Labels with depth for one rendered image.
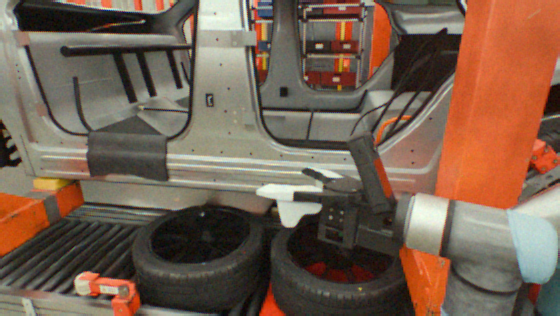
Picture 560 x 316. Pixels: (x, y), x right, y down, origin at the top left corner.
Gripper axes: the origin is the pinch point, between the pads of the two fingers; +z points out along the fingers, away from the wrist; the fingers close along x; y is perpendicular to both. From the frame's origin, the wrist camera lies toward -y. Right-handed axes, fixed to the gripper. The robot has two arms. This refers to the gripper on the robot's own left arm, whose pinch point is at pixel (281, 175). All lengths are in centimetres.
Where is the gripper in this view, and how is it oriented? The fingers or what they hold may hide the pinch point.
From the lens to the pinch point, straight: 53.2
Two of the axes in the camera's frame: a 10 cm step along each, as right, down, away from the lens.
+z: -8.7, -1.7, 4.7
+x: 4.9, -1.6, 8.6
